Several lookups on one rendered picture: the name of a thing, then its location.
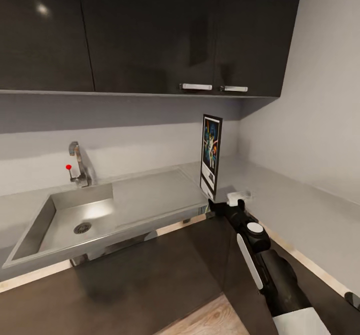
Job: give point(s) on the cabinet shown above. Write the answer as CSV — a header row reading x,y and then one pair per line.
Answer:
x,y
189,48
44,48

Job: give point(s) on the poster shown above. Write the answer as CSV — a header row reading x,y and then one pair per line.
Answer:
x,y
210,153

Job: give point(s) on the drop in sink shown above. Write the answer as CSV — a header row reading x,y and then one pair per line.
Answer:
x,y
79,215

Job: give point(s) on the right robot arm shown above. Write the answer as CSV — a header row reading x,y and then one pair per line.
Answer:
x,y
291,310

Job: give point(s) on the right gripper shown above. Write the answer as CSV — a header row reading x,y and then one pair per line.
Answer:
x,y
224,210

